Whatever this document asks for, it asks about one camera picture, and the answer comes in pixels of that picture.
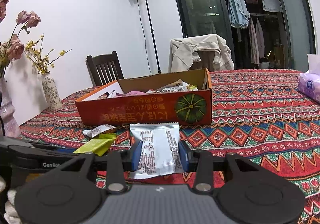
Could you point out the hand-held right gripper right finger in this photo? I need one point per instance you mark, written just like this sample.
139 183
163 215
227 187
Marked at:
184 155

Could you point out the pale pink robe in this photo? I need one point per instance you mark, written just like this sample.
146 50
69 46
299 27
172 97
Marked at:
260 36
253 41

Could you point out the green white snack bar packet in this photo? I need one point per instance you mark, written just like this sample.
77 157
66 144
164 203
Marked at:
97 144
193 87

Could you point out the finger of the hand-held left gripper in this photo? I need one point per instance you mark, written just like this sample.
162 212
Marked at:
45 160
62 151

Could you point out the pink glitter vase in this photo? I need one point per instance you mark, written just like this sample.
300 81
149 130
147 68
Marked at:
8 111

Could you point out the light brown wooden chair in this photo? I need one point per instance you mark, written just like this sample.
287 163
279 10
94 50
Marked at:
205 60

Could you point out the dark wooden chair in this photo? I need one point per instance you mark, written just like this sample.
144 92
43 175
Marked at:
105 69

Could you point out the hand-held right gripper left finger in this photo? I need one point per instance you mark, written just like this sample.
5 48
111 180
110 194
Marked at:
136 154

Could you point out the person's left hand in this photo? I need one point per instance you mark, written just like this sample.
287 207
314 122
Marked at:
8 204

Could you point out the orange cardboard box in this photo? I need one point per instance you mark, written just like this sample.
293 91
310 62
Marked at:
140 114

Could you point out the gold white cracker packet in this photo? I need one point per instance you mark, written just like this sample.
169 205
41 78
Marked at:
172 88

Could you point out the pink artificial flowers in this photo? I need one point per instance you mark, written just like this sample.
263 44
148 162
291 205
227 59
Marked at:
15 50

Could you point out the white black-print snack packet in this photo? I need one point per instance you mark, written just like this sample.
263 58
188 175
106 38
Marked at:
157 149

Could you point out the beige jacket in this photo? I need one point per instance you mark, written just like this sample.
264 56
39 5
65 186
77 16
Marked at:
182 54

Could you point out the yellow flower branches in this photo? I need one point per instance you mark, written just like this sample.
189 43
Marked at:
45 69

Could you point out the silver white snack packet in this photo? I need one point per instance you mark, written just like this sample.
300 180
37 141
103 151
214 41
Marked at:
98 130

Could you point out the purple tissue pack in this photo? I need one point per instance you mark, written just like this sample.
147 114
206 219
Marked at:
310 86

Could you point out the floral white vase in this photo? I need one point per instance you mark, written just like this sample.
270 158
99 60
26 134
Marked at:
51 94

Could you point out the light blue shirt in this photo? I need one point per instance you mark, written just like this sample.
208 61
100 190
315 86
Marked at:
236 2

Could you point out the pink snack packet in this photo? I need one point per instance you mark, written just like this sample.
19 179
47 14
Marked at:
136 93

